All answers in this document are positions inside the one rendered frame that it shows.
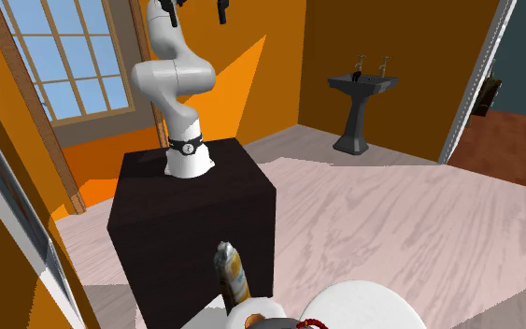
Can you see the dark potted plant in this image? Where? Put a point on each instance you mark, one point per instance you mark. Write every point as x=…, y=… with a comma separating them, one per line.
x=488, y=93

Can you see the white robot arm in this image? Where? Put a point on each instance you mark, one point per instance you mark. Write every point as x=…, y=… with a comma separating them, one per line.
x=171, y=77

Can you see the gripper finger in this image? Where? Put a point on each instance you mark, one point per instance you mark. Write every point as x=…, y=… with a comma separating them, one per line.
x=173, y=16
x=222, y=11

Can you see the window with wooden frame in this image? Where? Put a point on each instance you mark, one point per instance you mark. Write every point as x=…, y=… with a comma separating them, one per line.
x=76, y=59

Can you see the dark robot stand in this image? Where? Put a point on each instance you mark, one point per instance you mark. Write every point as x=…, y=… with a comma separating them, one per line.
x=189, y=218

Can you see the white door frame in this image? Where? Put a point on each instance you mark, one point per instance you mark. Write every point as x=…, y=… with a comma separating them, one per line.
x=476, y=77

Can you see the silver and yellow spray can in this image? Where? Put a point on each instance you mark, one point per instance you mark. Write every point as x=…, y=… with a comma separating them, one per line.
x=231, y=278

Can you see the white toilet paper roll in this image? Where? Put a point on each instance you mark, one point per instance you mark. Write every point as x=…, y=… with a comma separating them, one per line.
x=262, y=307

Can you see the grey door with white frame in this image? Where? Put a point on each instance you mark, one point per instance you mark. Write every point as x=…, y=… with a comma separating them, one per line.
x=7, y=200

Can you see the black pedestal sink with taps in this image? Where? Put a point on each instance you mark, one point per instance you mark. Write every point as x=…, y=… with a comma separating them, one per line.
x=358, y=118

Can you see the dark grey round object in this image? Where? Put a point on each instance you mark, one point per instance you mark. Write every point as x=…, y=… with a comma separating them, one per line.
x=276, y=324

